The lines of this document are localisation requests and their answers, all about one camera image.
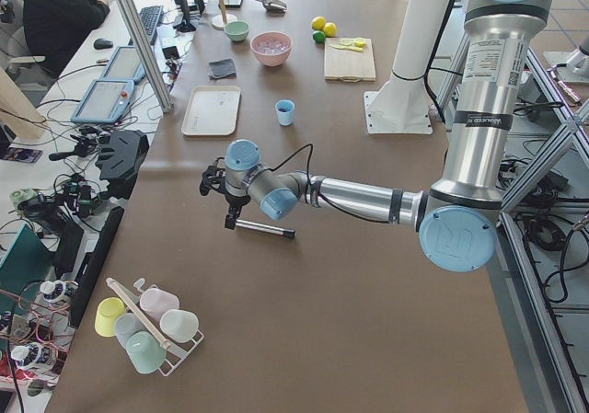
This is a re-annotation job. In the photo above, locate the yellow lemon near lime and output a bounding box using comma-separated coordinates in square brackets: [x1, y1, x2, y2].
[322, 22, 338, 38]

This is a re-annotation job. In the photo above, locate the light blue plastic cup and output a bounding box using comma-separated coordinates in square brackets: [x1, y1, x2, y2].
[275, 99, 295, 126]

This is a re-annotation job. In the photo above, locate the wooden glass stand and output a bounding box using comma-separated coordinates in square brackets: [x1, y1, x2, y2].
[211, 0, 237, 30]

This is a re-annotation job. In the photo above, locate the white cup in rack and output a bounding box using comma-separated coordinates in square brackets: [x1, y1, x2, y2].
[159, 309, 200, 343]

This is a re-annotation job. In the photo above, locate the yellow cup in rack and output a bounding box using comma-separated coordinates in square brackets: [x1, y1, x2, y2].
[95, 297, 126, 338]

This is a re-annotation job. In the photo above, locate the grey folded cloth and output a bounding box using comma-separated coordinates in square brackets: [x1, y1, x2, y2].
[208, 58, 237, 80]

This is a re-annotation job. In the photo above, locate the black computer mouse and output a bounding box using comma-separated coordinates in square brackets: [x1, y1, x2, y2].
[93, 38, 113, 51]

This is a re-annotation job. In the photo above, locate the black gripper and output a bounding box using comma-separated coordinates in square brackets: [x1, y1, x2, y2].
[225, 191, 251, 229]

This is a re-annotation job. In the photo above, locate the yellow plastic knife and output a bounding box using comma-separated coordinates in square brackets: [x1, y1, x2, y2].
[329, 43, 364, 52]

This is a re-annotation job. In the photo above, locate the wooden cutting board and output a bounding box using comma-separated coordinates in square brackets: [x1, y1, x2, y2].
[324, 38, 376, 82]

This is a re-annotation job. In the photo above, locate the person in background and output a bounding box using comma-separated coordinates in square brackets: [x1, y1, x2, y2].
[23, 0, 110, 77]

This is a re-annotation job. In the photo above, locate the yellow lemon outer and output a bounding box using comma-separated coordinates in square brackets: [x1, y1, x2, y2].
[311, 16, 327, 30]

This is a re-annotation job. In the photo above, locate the cream rabbit tray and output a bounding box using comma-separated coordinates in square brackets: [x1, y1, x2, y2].
[181, 86, 241, 137]

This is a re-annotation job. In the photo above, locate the grey cup in rack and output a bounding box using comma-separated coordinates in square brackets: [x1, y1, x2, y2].
[114, 312, 144, 349]

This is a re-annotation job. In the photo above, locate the white wire cup rack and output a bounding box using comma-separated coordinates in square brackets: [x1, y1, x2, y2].
[106, 278, 204, 376]

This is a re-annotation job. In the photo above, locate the ice cubes pile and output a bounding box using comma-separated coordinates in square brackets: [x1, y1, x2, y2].
[254, 37, 290, 56]

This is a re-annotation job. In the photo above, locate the steel ice scoop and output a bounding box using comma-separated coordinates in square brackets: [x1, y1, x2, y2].
[253, 0, 287, 14]

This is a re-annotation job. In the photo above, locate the green lime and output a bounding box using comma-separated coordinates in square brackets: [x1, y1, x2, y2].
[312, 30, 326, 43]

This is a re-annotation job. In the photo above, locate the tea bottle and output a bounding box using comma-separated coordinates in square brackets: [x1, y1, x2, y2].
[40, 280, 78, 306]

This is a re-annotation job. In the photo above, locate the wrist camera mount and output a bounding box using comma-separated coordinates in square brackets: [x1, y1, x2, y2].
[199, 156, 226, 196]

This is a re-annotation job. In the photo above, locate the pink cup in rack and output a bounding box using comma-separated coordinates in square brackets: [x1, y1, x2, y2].
[139, 287, 179, 323]

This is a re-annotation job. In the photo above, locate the green cup in rack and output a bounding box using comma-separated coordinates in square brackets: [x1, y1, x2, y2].
[125, 331, 167, 374]

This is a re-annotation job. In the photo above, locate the pink bowl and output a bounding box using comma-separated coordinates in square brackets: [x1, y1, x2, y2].
[250, 31, 293, 67]

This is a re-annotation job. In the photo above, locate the aluminium frame post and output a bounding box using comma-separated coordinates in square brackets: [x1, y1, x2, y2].
[117, 0, 173, 113]

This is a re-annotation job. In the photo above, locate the black keyboard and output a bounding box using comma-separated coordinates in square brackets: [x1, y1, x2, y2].
[139, 6, 164, 45]

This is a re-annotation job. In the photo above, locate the green bowl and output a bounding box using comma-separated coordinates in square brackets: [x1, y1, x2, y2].
[224, 20, 249, 42]

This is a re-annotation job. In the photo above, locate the blue teach pendant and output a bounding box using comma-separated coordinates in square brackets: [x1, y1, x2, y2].
[71, 78, 135, 124]
[102, 46, 145, 84]

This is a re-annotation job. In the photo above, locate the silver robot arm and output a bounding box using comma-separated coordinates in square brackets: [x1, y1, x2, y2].
[221, 0, 552, 272]

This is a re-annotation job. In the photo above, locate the steel muddler black tip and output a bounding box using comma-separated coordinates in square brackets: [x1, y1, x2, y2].
[236, 219, 295, 239]

